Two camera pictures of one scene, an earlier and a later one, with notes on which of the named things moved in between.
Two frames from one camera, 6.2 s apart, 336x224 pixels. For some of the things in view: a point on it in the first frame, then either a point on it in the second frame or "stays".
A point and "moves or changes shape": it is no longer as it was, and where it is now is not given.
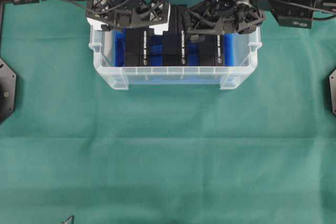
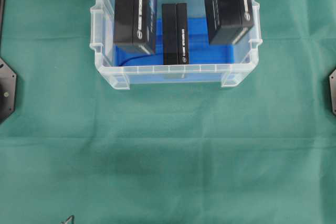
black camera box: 211,50 moves or changes shape
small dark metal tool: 70,220 stays
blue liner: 157,50 → 200,51
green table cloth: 264,153 stays
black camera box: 175,52 stays
